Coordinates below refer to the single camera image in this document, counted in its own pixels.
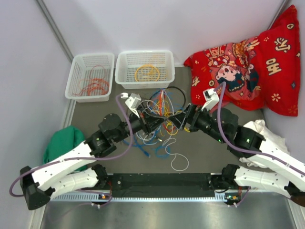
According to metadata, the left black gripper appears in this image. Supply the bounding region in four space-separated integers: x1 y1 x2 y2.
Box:
113 105 167 143

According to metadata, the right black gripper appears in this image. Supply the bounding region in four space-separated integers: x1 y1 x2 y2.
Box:
168 103 227 144

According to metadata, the yellow cable bundle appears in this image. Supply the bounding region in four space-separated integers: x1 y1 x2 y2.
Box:
152 95 191 136

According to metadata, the thin red wire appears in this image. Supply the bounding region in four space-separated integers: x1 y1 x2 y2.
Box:
89 65 110 82

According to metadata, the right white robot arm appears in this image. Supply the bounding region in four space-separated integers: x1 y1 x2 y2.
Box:
168 104 305 206

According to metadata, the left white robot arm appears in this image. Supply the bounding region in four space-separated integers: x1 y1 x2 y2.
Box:
20 111 166 210

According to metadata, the right white plastic basket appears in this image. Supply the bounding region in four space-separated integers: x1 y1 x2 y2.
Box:
115 50 175 89

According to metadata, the white plastic basket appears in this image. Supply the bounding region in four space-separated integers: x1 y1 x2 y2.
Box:
115 50 175 89
65 52 115 103

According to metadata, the left white plastic basket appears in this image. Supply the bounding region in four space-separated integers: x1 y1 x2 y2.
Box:
65 52 115 103

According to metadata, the green cloth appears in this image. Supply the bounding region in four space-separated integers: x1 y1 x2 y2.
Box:
42 125 85 164

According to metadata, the red printed pillow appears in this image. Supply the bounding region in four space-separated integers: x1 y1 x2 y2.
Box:
184 5 301 117

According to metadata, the white cloth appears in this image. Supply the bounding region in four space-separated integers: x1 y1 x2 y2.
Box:
239 119 290 168

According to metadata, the white coiled cable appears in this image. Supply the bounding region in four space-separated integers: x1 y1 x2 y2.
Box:
163 137 190 172
137 100 164 146

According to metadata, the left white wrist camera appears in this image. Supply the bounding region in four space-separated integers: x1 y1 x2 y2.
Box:
120 93 142 118

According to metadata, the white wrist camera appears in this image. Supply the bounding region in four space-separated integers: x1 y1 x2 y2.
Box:
120 93 142 118
201 88 219 111

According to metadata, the blue ethernet cable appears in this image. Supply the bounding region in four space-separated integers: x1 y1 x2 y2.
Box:
122 89 186 160

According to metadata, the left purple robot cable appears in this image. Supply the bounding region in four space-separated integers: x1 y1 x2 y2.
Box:
9 94 134 208

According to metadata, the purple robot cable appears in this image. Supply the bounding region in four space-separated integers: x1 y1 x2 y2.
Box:
9 94 134 208
214 81 305 208

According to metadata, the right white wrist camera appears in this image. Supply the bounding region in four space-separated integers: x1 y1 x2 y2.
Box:
201 88 219 111

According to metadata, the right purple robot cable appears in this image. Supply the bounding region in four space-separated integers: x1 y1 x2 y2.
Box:
214 81 305 208

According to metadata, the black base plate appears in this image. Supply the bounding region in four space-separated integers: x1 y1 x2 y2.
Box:
84 173 239 198

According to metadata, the grey slotted cable duct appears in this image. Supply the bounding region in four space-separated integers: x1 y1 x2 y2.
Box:
51 192 241 203

